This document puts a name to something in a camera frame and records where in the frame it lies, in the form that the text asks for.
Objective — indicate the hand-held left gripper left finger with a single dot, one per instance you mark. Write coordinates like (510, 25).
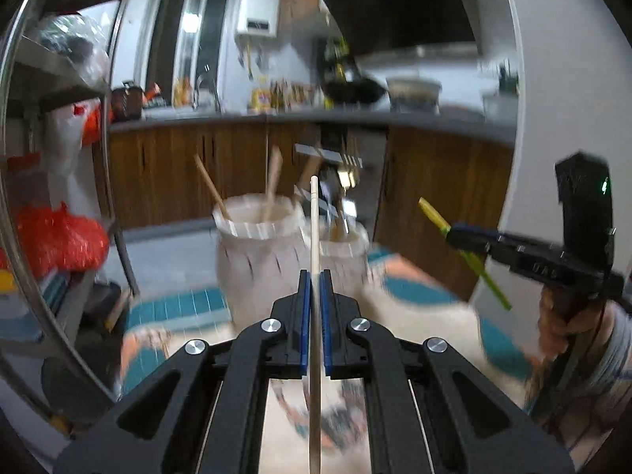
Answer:
(303, 326)

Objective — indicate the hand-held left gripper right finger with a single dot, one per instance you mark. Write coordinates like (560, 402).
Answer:
(326, 326)

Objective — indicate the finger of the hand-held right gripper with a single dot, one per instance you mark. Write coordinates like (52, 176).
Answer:
(471, 229)
(469, 247)

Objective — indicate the yellow green plastic spoon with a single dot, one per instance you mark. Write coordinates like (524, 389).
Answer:
(434, 215)

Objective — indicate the white floral ceramic utensil holder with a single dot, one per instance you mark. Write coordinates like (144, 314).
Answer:
(266, 266)

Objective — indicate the wooden chopstick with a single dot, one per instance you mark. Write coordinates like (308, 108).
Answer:
(314, 237)
(305, 182)
(212, 187)
(273, 182)

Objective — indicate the person's right hand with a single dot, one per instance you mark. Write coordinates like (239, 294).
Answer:
(555, 321)

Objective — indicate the printed teal-edged table cloth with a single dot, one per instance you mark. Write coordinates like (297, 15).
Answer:
(419, 306)

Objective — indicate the gold fork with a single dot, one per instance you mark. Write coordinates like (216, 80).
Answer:
(339, 222)

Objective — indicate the white cooking pot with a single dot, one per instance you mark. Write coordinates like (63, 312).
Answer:
(414, 93)

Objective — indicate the black wok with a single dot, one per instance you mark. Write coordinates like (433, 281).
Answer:
(355, 90)

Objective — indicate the grey kitchen counter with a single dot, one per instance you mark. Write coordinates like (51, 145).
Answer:
(296, 119)

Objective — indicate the wooden kitchen cabinets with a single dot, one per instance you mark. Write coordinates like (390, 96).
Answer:
(163, 173)

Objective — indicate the row of condiment bottles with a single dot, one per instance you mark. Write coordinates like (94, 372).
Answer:
(281, 94)

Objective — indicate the black range hood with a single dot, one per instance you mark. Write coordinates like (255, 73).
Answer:
(405, 5)

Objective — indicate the metal faucet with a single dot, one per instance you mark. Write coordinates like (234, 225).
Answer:
(207, 91)

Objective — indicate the dark brown pot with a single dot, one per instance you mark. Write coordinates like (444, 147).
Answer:
(126, 101)

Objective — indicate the small red plastic bag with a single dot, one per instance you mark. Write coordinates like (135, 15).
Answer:
(91, 123)

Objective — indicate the yellow sponge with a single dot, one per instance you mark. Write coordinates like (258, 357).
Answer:
(6, 281)

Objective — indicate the white plastic bag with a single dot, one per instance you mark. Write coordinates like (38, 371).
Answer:
(66, 138)

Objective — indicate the kitchen window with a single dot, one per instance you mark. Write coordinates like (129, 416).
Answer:
(187, 44)

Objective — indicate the white water heater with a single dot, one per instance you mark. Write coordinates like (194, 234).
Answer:
(256, 10)

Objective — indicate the metal storage rack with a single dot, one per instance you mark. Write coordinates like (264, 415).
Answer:
(49, 66)

